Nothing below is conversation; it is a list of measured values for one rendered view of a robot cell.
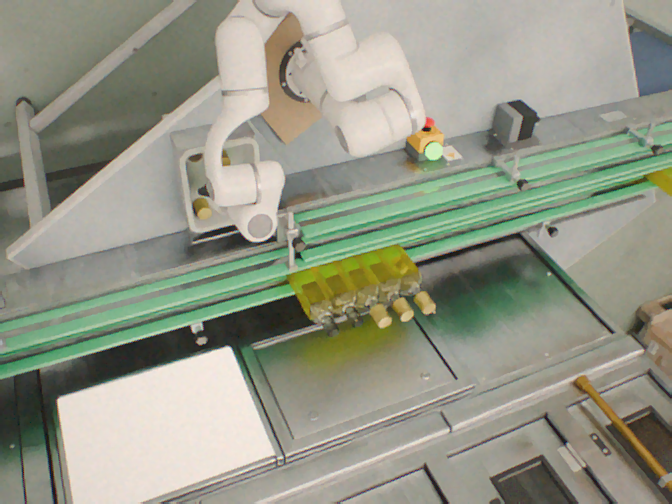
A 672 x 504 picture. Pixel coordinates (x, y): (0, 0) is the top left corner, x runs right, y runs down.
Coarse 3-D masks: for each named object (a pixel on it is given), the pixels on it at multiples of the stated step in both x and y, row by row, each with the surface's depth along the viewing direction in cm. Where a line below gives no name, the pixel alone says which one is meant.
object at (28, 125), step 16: (176, 0) 179; (192, 0) 178; (160, 16) 178; (176, 16) 179; (144, 32) 178; (128, 48) 179; (112, 64) 180; (80, 80) 182; (96, 80) 181; (64, 96) 181; (80, 96) 182; (16, 112) 190; (32, 112) 192; (48, 112) 181; (32, 128) 182; (32, 144) 176; (32, 160) 169; (32, 176) 165; (32, 192) 160; (32, 208) 156; (48, 208) 158; (32, 224) 152
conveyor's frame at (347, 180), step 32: (544, 128) 180; (576, 128) 181; (608, 128) 182; (352, 160) 165; (384, 160) 166; (448, 160) 166; (480, 160) 167; (288, 192) 154; (320, 192) 155; (352, 192) 156; (96, 256) 149; (128, 256) 150; (160, 256) 150; (192, 256) 150; (224, 256) 151; (32, 288) 141; (64, 288) 141; (96, 288) 142; (0, 320) 136
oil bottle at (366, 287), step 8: (352, 256) 157; (344, 264) 155; (352, 264) 155; (360, 264) 155; (344, 272) 153; (352, 272) 153; (360, 272) 153; (368, 272) 153; (352, 280) 151; (360, 280) 151; (368, 280) 151; (360, 288) 149; (368, 288) 149; (376, 288) 149; (360, 296) 148; (368, 296) 148; (376, 296) 149; (360, 304) 150
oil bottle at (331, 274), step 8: (328, 264) 154; (336, 264) 154; (320, 272) 152; (328, 272) 152; (336, 272) 152; (328, 280) 150; (336, 280) 150; (344, 280) 150; (328, 288) 149; (336, 288) 148; (344, 288) 148; (352, 288) 149; (336, 296) 147; (344, 296) 147; (352, 296) 147; (336, 304) 147; (344, 304) 146; (352, 304) 147; (336, 312) 149
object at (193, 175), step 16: (224, 144) 136; (240, 144) 147; (256, 144) 140; (240, 160) 149; (256, 160) 142; (192, 176) 146; (192, 192) 149; (192, 208) 152; (192, 224) 146; (208, 224) 149; (224, 224) 150
